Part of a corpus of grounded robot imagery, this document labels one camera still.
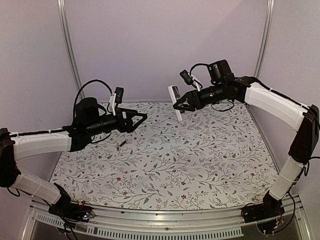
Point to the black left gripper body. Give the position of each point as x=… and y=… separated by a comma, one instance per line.
x=120, y=126

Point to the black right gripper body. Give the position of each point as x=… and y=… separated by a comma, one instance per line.
x=194, y=99

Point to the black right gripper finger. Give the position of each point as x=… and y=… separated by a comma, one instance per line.
x=186, y=98
x=183, y=107

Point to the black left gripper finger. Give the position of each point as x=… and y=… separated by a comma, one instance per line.
x=133, y=123
x=130, y=113

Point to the white air conditioner remote control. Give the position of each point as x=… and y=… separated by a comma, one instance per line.
x=175, y=95

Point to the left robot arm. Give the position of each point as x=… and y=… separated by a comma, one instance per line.
x=90, y=119

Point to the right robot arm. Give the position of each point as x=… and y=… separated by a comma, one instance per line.
x=303, y=119

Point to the floral patterned table cloth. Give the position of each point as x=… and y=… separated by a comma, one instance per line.
x=214, y=158

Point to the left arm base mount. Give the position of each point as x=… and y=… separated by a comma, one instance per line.
x=65, y=208

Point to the right aluminium corner post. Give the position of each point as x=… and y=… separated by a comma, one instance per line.
x=265, y=37

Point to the aluminium corner post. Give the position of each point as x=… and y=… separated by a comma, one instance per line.
x=265, y=37
x=61, y=6

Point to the front aluminium rail frame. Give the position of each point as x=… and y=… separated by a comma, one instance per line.
x=129, y=224

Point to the left aluminium corner post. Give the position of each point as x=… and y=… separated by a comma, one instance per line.
x=61, y=6

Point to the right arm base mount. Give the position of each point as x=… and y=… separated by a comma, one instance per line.
x=270, y=212

